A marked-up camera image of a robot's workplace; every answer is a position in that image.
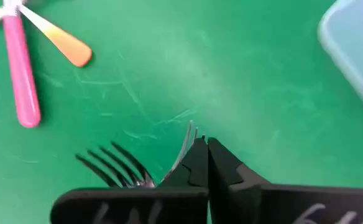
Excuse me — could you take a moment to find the orange handled utensil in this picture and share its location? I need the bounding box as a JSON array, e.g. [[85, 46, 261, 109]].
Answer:
[[18, 3, 94, 68]]

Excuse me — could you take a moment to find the pink handled utensil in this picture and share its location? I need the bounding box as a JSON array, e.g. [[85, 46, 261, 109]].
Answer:
[[1, 0, 42, 129]]

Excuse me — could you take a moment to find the blue handled fork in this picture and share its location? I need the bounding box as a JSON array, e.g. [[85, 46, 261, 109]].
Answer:
[[160, 119, 198, 187], [75, 141, 156, 189]]

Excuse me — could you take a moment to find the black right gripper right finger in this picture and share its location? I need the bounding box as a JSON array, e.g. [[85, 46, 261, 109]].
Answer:
[[208, 137, 363, 224]]

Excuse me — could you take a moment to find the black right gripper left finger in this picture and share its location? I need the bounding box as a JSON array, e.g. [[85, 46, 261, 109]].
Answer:
[[50, 135, 209, 224]]

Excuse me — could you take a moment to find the white translucent plastic bin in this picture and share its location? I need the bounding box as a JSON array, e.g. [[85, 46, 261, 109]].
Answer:
[[316, 0, 363, 124]]

